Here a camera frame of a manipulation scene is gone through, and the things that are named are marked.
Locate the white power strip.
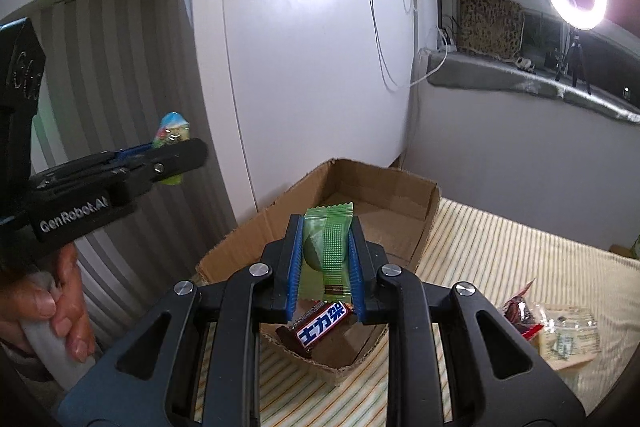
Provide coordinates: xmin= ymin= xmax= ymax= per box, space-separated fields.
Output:
xmin=437 ymin=27 xmax=458 ymax=54

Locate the leopard print cushion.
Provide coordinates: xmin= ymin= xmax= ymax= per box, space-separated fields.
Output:
xmin=457 ymin=0 xmax=525 ymax=62

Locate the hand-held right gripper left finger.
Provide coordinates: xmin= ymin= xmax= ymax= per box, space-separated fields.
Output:
xmin=57 ymin=214 xmax=306 ymax=427

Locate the person's left hand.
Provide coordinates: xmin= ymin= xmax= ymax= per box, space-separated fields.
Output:
xmin=0 ymin=246 xmax=97 ymax=364

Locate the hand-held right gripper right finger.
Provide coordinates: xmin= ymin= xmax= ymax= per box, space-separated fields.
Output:
xmin=349 ymin=217 xmax=586 ymax=427

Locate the pale cracker packet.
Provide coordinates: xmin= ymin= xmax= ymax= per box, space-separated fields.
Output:
xmin=530 ymin=304 xmax=601 ymax=362

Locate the red candy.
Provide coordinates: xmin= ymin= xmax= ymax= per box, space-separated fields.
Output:
xmin=500 ymin=279 xmax=543 ymax=338

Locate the green snack packet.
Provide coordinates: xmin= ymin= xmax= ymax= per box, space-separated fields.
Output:
xmin=302 ymin=202 xmax=357 ymax=300

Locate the brown chocolate bar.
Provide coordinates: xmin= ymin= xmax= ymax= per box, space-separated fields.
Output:
xmin=276 ymin=299 xmax=357 ymax=360

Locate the striped bed mattress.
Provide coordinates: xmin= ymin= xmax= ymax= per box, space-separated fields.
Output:
xmin=195 ymin=197 xmax=640 ymax=427

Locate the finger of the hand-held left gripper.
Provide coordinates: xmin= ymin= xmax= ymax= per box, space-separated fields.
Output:
xmin=99 ymin=143 xmax=158 ymax=161
xmin=29 ymin=138 xmax=209 ymax=196

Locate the colourful jelly candy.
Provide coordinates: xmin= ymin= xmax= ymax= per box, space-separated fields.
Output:
xmin=152 ymin=111 xmax=192 ymax=186

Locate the clear candy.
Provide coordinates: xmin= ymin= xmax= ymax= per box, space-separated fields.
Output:
xmin=530 ymin=302 xmax=557 ymax=333

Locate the black tripod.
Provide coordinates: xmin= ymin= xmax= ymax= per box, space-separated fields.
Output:
xmin=555 ymin=29 xmax=593 ymax=95

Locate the white wardrobe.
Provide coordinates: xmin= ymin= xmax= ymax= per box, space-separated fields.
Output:
xmin=190 ymin=0 xmax=418 ymax=228

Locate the brown cardboard box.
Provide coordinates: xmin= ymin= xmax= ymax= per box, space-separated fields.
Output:
xmin=195 ymin=157 xmax=442 ymax=388

